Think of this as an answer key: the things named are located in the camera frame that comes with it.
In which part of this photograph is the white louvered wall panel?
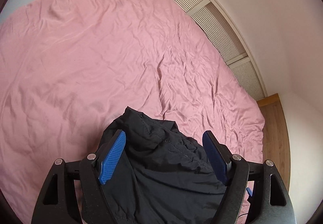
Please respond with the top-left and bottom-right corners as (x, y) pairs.
(174, 0), (267, 100)

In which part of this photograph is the pink bed duvet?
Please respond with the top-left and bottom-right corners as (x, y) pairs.
(1, 0), (264, 223)

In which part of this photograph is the black hooded puffer coat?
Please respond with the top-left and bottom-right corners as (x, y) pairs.
(101, 108), (225, 223)

